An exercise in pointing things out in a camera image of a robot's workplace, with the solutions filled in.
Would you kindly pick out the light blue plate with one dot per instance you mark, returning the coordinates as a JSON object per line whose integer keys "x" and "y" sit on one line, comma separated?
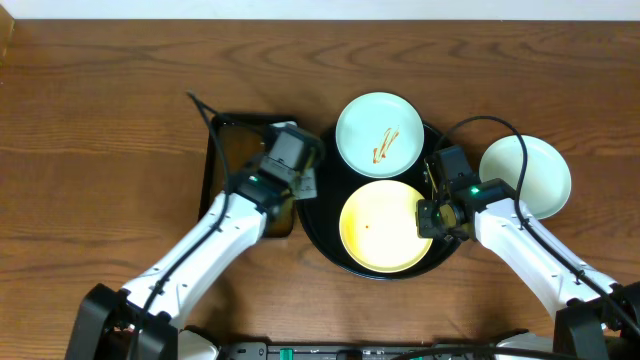
{"x": 379, "y": 135}
{"x": 547, "y": 183}

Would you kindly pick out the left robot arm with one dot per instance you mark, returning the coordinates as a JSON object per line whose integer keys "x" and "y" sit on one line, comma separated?
{"x": 145, "y": 318}

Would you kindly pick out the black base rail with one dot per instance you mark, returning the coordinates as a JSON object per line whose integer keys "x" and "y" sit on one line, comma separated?
{"x": 264, "y": 351}

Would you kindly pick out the black rectangular water tray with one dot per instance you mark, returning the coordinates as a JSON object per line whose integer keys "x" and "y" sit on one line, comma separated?
{"x": 242, "y": 142}

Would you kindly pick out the black round serving tray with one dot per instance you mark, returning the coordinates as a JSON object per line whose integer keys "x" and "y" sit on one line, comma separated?
{"x": 335, "y": 182}

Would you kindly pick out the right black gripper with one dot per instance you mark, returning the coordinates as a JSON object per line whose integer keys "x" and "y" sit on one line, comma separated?
{"x": 426, "y": 228}

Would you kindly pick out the yellow plate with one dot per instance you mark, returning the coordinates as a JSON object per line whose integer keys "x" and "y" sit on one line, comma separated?
{"x": 378, "y": 227}

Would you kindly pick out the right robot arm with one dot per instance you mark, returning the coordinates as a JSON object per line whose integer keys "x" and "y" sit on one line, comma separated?
{"x": 594, "y": 316}

